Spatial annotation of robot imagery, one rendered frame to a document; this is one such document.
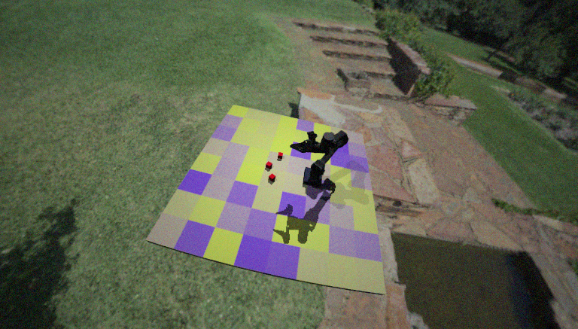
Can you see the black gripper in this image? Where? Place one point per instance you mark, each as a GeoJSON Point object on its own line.
{"type": "Point", "coordinates": [306, 147]}

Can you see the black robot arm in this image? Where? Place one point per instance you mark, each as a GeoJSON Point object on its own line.
{"type": "Point", "coordinates": [328, 146]}

